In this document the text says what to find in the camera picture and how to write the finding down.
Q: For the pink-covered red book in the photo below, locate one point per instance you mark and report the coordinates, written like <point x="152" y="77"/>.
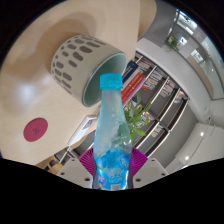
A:
<point x="135" y="91"/>

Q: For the leafy green potted plant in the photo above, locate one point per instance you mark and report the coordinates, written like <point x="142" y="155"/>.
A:
<point x="136" y="116"/>

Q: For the grey bookshelf unit with books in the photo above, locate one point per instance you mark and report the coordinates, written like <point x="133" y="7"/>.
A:
<point x="163" y="100"/>

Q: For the group of ceiling lights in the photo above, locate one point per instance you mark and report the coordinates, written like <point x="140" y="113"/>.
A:
<point x="201" y="133"/>

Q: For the beige patterned green-lined mug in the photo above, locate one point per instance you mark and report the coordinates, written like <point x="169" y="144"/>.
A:
<point x="75" y="66"/>

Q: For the flat round red coaster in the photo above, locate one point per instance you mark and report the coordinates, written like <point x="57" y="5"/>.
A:
<point x="35" y="130"/>

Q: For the small window-side green plant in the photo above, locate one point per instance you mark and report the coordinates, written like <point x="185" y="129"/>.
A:
<point x="172" y="42"/>

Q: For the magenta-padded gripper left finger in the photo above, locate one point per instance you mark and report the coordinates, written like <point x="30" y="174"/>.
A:
<point x="73" y="171"/>

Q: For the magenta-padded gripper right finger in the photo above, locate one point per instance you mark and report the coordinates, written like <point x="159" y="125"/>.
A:
<point x="150" y="170"/>

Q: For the thick red book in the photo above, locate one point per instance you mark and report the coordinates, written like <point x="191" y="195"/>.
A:
<point x="133" y="81"/>

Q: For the wooden round-backed chair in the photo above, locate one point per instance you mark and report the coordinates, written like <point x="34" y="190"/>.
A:
<point x="146" y="16"/>

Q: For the clear blue-capped drink bottle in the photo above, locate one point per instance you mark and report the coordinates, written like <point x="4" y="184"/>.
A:
<point x="111" y="150"/>

